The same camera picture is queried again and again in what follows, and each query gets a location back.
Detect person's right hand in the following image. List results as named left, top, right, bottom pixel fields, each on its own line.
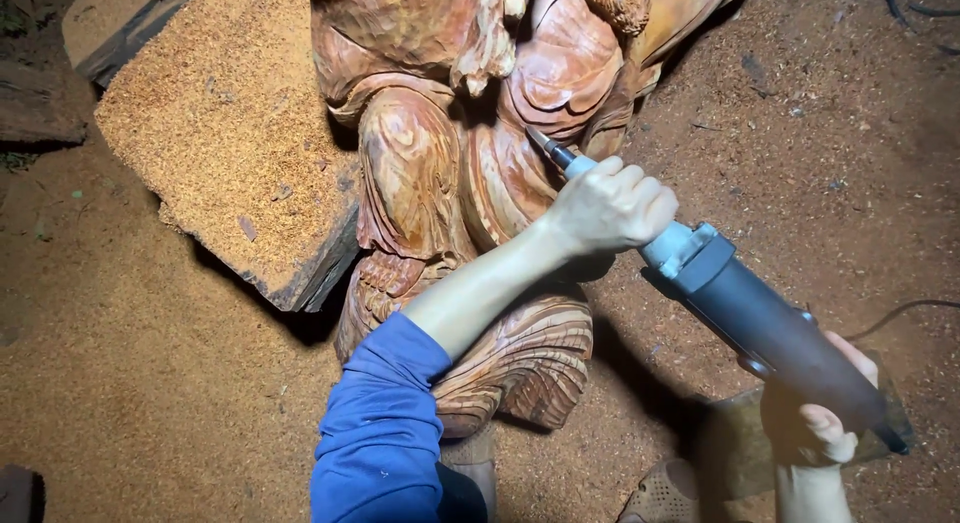
left=761, top=330, right=880, bottom=468

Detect person's left hand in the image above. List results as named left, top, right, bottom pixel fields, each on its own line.
left=547, top=155, right=680, bottom=260

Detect grey electric die grinder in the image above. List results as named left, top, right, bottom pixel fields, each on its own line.
left=525, top=125, right=912, bottom=457

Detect carved reddish wooden statue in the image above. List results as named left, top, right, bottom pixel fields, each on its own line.
left=307, top=0, right=755, bottom=442

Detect brown perforated sandal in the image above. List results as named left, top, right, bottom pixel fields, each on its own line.
left=616, top=458, right=704, bottom=523

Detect blue long sleeve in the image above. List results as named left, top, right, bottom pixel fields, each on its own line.
left=309, top=311, right=489, bottom=523

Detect sawdust covered wooden slab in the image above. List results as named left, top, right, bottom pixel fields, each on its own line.
left=93, top=0, right=363, bottom=314

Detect dark wooden plank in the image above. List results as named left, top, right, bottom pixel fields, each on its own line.
left=75, top=0, right=207, bottom=89

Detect dark rough log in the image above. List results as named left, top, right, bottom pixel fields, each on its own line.
left=0, top=58, right=93, bottom=146

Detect black grinder power cable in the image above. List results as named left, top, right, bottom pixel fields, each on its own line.
left=846, top=298, right=960, bottom=343

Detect black cables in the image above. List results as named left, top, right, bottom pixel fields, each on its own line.
left=879, top=0, right=960, bottom=57

